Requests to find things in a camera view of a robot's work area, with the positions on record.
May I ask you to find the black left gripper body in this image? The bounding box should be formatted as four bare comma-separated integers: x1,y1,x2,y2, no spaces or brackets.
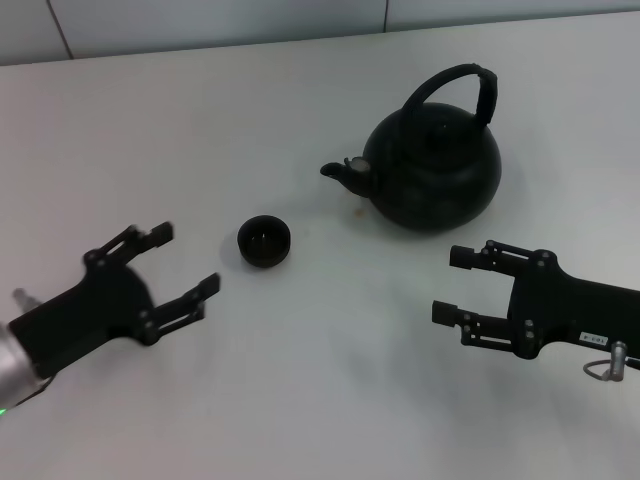
8,248,157,380

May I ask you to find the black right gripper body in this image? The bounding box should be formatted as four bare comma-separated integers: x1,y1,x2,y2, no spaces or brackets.
508,248,640,360

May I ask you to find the small dark teacup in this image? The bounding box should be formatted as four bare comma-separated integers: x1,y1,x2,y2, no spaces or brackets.
236,214,293,270

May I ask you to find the black round teapot with handle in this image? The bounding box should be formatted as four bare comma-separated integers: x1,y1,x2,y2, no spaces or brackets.
319,63,503,232

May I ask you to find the right gripper cable with plug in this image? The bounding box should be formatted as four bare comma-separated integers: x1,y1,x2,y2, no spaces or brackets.
582,340,640,384

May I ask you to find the gripper cable with plug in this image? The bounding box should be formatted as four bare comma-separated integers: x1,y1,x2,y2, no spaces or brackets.
11,287,42,310
582,340,640,384

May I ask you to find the left gripper cable with plug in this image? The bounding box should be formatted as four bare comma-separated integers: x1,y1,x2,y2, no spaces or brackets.
11,287,42,310

